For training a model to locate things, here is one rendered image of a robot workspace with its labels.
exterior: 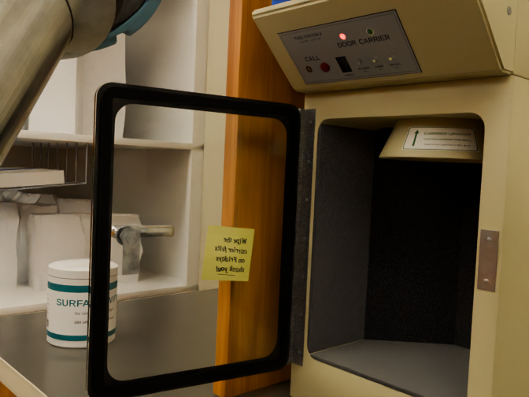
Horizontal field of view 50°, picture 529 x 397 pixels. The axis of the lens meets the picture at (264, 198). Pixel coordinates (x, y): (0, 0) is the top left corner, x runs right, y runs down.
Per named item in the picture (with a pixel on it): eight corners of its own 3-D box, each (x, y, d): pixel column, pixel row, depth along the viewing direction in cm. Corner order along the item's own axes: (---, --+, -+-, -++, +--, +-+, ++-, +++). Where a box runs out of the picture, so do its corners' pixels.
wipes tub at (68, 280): (97, 325, 122) (99, 256, 121) (127, 341, 113) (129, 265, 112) (35, 335, 113) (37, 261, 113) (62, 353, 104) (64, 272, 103)
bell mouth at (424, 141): (421, 161, 93) (423, 128, 93) (531, 165, 80) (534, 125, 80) (353, 156, 81) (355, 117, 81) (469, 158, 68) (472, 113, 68)
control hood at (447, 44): (303, 93, 87) (307, 27, 86) (516, 74, 63) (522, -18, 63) (246, 83, 79) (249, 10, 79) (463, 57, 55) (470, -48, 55)
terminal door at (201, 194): (288, 369, 87) (301, 105, 85) (86, 406, 71) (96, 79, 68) (285, 367, 88) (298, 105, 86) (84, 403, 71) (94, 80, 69)
